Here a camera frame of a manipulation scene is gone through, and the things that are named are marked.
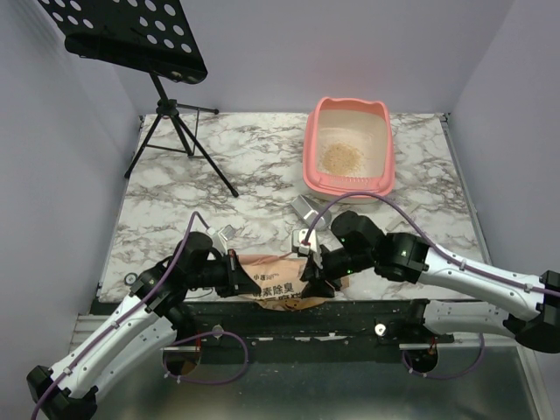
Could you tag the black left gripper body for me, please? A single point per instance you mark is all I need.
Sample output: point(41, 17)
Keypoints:
point(221, 276)

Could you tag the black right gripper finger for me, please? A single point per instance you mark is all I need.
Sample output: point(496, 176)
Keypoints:
point(319, 289)
point(311, 272)

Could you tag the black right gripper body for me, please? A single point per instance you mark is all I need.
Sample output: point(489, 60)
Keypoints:
point(318, 269)

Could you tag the beige cat litter bag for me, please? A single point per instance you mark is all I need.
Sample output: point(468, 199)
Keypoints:
point(279, 277)

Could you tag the silver metal scoop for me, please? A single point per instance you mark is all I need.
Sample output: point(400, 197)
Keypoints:
point(307, 210)

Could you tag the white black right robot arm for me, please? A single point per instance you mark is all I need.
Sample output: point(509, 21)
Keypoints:
point(519, 306)

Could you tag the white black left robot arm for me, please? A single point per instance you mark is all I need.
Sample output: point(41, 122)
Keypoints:
point(149, 318)

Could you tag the tan cat litter pile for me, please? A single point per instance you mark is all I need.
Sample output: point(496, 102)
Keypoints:
point(341, 159)

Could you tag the pink plastic litter box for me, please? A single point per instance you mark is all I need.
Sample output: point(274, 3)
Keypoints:
point(363, 124)

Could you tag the small round black disc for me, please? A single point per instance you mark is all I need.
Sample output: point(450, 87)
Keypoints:
point(130, 278)

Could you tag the black perforated music stand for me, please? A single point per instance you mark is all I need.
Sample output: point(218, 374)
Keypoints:
point(153, 37)

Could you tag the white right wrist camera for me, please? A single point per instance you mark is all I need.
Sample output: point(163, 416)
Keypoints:
point(304, 242)

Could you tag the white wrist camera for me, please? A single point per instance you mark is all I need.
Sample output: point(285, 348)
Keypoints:
point(220, 237)
point(304, 242)

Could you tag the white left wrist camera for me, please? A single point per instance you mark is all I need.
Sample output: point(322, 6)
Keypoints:
point(220, 237)

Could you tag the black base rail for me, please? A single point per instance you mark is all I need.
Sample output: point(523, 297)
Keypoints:
point(335, 331)

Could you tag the small white plastic bracket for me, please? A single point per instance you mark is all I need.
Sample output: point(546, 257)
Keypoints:
point(399, 219)

